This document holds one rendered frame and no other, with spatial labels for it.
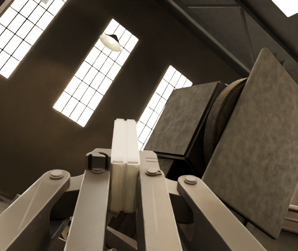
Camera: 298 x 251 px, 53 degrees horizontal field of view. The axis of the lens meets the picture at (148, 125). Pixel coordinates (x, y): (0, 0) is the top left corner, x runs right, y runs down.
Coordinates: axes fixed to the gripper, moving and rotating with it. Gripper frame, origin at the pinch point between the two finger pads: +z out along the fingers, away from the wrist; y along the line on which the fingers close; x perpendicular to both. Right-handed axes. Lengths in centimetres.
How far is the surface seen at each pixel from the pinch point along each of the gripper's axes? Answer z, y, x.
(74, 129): 825, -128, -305
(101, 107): 879, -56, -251
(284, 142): 168, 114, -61
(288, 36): 875, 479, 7
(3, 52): 841, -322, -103
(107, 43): 770, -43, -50
